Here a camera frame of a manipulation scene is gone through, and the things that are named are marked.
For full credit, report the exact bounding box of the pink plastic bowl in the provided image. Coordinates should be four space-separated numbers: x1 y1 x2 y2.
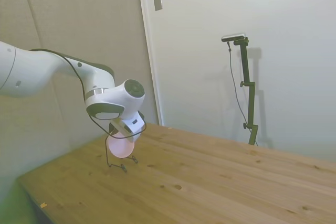
107 131 136 159

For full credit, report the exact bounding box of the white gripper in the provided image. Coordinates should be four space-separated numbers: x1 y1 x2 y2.
109 111 147 143

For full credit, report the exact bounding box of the grey camera on stand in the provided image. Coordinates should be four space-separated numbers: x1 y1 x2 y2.
221 32 247 43

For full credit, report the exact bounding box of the white door frame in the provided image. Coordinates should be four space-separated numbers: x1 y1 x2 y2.
136 0 165 126

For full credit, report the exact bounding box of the thin black wire rack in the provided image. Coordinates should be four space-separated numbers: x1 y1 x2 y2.
105 136 140 174

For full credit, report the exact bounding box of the black camera stand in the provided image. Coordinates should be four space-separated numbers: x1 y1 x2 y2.
233 37 259 146

